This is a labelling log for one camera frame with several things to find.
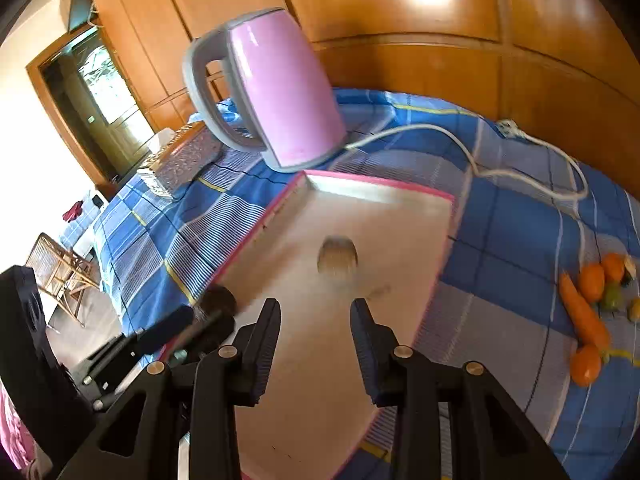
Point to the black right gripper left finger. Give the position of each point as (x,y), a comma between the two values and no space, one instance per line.
(138,436)

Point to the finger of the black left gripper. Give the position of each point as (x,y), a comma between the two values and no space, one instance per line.
(121,353)
(200,338)

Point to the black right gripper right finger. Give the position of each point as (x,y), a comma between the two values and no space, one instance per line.
(490,436)

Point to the orange tangerine front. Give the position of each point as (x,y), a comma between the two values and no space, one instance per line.
(585,365)

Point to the orange tangerine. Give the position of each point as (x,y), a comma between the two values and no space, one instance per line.
(585,365)
(613,265)
(591,282)

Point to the dark round cylinder piece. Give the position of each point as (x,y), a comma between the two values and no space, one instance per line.
(337,256)

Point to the orange carrot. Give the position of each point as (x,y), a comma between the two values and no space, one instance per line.
(588,326)

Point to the green round fruit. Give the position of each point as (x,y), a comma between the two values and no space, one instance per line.
(612,299)

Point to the small beige round fruit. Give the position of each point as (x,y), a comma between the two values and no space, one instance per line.
(633,310)

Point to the orange tangerine back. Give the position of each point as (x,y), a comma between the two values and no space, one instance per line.
(613,265)

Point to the dark avocado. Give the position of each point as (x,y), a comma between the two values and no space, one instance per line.
(217,299)

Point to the small dark cube piece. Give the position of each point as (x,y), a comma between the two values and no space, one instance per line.
(630,271)

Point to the person left hand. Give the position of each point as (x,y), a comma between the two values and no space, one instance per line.
(21,456)

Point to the wooden chair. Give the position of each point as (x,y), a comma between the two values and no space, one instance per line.
(62,277)

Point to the pink rimmed white tray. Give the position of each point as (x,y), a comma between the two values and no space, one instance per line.
(315,410)

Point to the silver patterned box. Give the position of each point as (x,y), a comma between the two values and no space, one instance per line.
(181,157)

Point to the blue plaid bedsheet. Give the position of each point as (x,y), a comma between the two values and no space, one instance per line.
(523,218)

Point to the pink electric kettle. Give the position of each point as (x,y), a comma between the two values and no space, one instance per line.
(279,87)

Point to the wooden wardrobe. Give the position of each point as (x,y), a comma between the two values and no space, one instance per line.
(562,69)

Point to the wooden door frame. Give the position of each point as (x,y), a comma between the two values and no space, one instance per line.
(91,106)

